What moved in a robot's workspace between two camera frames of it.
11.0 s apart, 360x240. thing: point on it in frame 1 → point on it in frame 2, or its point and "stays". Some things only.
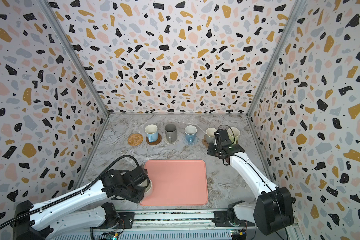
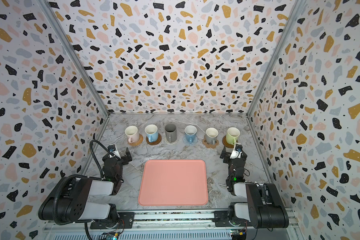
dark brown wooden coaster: (155, 142) stays
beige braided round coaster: (169, 143) stays
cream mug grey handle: (210, 135) stays
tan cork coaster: (135, 139) stays
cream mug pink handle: (148, 190) → (132, 133)
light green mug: (233, 134) stays
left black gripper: (141, 197) → (124, 159)
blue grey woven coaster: (187, 143) stays
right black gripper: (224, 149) → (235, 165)
